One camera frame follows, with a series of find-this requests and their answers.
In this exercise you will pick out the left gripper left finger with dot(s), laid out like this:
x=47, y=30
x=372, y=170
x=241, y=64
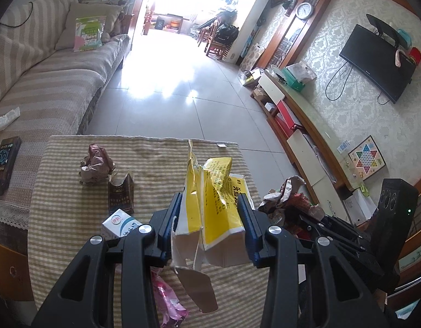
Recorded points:
x=83, y=295

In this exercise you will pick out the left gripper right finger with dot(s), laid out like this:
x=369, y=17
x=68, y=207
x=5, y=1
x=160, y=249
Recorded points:
x=325, y=281

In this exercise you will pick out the white blue milk carton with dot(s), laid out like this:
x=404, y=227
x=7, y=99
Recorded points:
x=118, y=225

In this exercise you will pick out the long pink snack wrapper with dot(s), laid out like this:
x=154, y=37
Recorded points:
x=172, y=311

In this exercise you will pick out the red brown wrapper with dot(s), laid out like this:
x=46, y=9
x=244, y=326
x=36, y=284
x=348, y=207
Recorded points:
x=275, y=203

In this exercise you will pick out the dark brown cigarette pack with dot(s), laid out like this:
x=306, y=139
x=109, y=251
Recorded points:
x=121, y=194

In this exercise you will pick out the brown paper ball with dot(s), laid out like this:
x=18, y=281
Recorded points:
x=96, y=166

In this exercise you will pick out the wooden side cabinet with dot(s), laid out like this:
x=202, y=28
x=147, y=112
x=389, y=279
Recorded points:
x=15, y=282

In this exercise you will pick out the striped green tablecloth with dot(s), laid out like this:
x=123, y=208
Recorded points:
x=64, y=214

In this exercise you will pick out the chinese checkers board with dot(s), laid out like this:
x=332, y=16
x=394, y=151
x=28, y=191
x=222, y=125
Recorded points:
x=367, y=158

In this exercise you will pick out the long wooden tv cabinet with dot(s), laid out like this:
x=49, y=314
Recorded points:
x=311, y=145

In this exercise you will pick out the torn yellow white box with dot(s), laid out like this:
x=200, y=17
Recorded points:
x=208, y=228

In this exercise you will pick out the green tissue box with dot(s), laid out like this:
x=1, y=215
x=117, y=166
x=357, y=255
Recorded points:
x=291, y=80

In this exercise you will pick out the striped beige sofa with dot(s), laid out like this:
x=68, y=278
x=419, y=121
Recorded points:
x=53, y=88

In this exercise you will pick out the wooden dining chair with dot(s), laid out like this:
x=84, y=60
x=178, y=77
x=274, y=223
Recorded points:
x=213, y=47

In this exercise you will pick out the beige sofa cushion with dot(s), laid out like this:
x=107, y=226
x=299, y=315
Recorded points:
x=77, y=10

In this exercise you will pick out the green pink snack bag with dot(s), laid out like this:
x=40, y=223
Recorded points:
x=88, y=33

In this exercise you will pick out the wall mounted black television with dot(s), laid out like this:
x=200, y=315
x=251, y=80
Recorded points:
x=375, y=58

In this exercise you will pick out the round wall clock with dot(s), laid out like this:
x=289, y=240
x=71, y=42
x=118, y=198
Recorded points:
x=304, y=11

